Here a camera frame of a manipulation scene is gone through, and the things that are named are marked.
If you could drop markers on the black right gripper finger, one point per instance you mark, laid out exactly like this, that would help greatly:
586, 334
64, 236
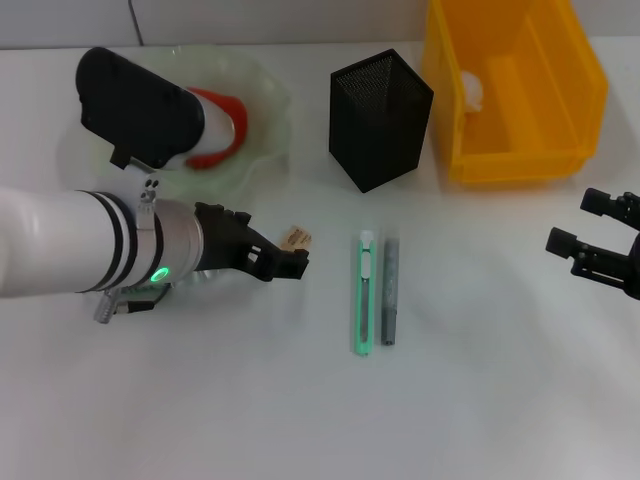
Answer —
590, 260
610, 207

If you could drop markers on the green utility knife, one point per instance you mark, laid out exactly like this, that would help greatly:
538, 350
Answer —
366, 260

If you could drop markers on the tan rectangular eraser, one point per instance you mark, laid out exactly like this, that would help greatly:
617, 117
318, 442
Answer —
298, 236

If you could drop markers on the white paper ball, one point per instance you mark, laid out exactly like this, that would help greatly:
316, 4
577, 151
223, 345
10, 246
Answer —
472, 90

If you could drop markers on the silver left camera bracket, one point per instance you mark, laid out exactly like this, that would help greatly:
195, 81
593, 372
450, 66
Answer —
148, 200

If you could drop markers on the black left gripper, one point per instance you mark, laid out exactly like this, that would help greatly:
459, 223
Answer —
230, 240

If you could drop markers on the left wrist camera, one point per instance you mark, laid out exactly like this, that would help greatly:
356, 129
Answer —
130, 105

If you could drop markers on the red-orange soft orange fruit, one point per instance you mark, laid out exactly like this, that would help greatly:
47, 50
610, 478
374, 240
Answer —
240, 120

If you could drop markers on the green translucent glass fruit plate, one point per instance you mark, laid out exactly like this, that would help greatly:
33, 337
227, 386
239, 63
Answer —
265, 115

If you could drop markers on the grey glitter pen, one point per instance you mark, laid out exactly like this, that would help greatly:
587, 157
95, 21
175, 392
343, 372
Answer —
391, 280

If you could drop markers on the yellow plastic storage bin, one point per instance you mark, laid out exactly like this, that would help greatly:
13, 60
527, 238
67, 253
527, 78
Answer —
540, 110

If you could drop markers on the black mesh pen holder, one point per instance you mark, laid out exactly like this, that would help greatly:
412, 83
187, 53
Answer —
380, 150

